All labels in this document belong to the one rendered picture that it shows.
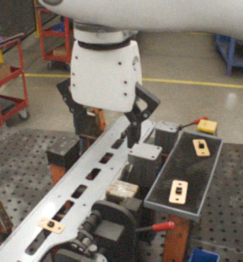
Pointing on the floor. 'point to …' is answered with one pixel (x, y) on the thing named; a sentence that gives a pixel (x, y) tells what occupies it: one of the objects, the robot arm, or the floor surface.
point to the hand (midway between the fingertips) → (106, 132)
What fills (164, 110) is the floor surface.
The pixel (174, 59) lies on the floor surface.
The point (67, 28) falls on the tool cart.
